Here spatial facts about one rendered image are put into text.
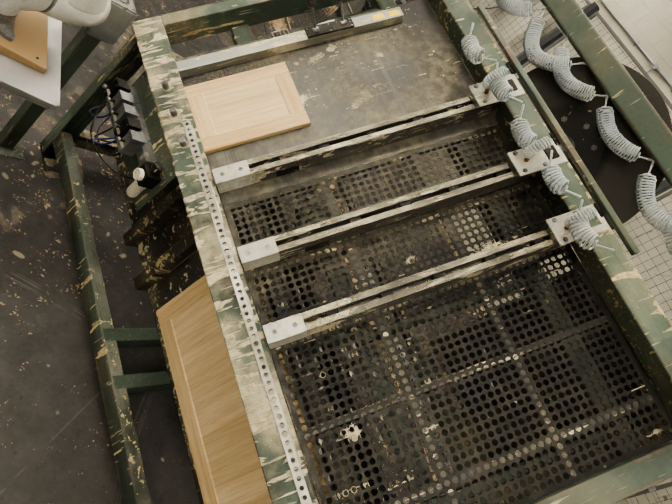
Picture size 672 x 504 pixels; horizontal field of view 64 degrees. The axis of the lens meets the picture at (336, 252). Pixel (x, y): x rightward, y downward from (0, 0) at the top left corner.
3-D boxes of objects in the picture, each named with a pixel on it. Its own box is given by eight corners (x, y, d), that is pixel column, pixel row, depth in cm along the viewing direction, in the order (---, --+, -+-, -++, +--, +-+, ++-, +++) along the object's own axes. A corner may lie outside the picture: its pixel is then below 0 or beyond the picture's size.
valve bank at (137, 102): (78, 96, 206) (112, 55, 195) (111, 108, 218) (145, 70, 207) (102, 204, 188) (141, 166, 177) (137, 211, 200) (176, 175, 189)
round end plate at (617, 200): (439, 128, 254) (601, 12, 218) (444, 132, 259) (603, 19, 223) (517, 276, 226) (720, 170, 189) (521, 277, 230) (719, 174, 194)
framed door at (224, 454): (160, 311, 226) (155, 310, 224) (247, 247, 201) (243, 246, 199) (216, 535, 194) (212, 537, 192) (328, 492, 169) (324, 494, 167)
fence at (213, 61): (178, 69, 212) (175, 61, 208) (397, 14, 228) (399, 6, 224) (181, 78, 210) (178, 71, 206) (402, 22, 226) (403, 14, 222)
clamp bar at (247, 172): (213, 175, 193) (200, 136, 171) (504, 91, 213) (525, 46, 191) (221, 198, 189) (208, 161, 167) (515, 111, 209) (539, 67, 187)
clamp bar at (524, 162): (237, 250, 181) (227, 218, 159) (542, 154, 201) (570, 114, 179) (246, 276, 178) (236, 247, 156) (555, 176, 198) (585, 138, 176)
